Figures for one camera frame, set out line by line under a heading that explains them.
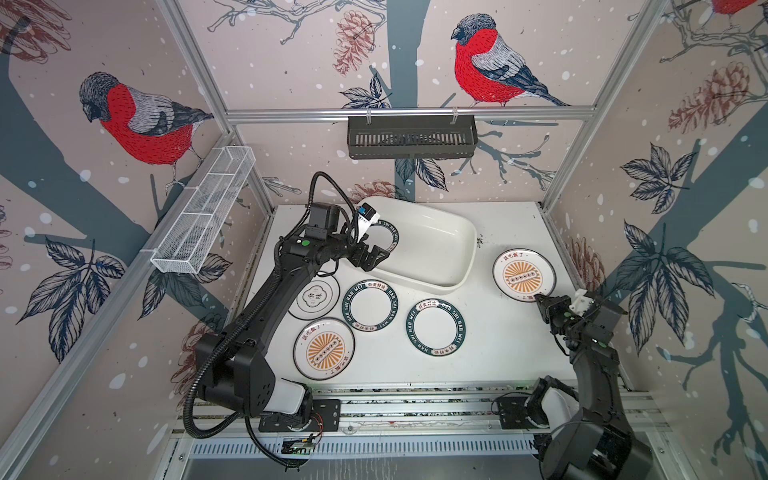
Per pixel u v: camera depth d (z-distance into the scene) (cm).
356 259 70
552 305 73
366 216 68
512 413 73
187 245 71
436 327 88
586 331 63
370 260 70
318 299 95
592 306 65
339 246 66
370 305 93
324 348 85
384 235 110
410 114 94
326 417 73
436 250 105
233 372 40
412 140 105
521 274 88
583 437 41
